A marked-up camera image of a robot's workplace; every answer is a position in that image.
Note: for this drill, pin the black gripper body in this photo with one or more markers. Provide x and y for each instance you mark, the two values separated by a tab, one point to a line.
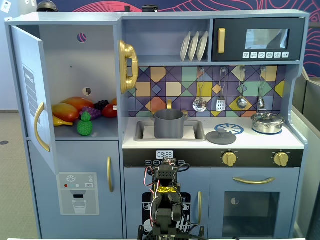
167	164

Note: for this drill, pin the green toy pineapple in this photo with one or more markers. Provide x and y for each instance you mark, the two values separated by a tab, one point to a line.
85	127

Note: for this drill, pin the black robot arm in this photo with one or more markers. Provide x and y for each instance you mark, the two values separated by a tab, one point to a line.
165	217

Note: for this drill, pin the blue cabinet door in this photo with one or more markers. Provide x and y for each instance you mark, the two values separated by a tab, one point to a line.
27	50

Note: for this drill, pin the yellow black label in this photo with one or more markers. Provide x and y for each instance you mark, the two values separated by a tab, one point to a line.
167	189

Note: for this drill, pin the digital clock display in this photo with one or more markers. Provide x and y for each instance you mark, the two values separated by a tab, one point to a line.
164	154

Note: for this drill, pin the blue dishwasher door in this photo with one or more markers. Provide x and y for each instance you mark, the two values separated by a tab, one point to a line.
135	180

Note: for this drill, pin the gray plastic pot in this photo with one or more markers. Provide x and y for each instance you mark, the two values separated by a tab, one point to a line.
170	130

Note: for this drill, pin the gray toy sink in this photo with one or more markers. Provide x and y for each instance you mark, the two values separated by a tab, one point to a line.
139	130

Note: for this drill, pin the blue oven door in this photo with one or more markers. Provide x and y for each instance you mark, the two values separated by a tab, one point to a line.
217	185

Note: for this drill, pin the gray pot lid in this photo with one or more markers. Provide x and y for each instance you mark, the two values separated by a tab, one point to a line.
221	139

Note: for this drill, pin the gold stove knob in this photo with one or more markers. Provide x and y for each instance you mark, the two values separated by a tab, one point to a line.
281	159
229	159

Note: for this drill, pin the gold toy faucet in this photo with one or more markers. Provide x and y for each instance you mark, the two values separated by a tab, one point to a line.
169	103

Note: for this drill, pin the metal skimmer spoon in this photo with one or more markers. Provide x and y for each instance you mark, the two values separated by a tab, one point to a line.
199	105

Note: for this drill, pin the red toy tomato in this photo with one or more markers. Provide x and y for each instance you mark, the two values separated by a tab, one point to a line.
108	111

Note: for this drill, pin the metal slotted spatula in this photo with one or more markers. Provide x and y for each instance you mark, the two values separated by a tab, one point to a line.
220	105

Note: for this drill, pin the orange toy fruit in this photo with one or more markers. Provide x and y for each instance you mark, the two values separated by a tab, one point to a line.
114	101

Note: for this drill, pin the blue freezer door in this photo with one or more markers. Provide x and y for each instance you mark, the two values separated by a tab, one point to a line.
75	157

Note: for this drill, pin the purple toy grapes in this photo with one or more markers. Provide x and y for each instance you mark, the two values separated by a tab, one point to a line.
94	112

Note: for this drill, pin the dark toy grapes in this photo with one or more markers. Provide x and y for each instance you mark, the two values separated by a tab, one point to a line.
101	104

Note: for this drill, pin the metal ladle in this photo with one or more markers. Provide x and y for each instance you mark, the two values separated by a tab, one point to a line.
241	102

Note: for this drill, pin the steel pot with lid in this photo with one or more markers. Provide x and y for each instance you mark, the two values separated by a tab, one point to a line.
267	126

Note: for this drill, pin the orange red toy mango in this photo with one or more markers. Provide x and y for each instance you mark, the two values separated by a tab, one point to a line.
77	102

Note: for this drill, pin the yellow toy banana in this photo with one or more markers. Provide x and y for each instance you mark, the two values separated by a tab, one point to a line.
61	122

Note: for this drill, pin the yellow red toy mango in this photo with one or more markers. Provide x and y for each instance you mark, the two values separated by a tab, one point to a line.
65	112

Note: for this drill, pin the small metal spoon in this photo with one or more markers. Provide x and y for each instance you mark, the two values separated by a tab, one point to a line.
261	102

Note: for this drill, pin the white toy plate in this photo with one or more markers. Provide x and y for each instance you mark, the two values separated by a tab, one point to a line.
185	48
193	47
202	46

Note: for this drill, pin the gold toy telephone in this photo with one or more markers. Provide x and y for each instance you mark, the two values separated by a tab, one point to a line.
127	50

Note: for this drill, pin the blue-gray toy kitchen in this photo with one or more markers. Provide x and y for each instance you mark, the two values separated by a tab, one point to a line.
162	25

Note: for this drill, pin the black floor disc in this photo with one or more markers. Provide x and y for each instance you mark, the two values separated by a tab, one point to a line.
3	142

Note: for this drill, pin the black round container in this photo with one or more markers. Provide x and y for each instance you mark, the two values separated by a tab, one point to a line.
149	8

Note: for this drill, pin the small black cylinder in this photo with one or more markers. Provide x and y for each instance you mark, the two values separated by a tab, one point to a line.
127	8

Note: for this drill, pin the black toy microwave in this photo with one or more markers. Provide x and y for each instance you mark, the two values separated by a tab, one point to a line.
296	37

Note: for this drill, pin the black helmet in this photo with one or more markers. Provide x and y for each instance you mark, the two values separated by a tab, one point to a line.
47	5

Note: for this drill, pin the white wall socket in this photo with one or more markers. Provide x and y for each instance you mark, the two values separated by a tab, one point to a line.
6	6

